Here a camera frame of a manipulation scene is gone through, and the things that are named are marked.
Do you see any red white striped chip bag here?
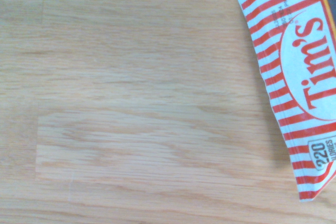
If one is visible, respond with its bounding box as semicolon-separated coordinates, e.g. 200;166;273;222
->
231;0;336;204

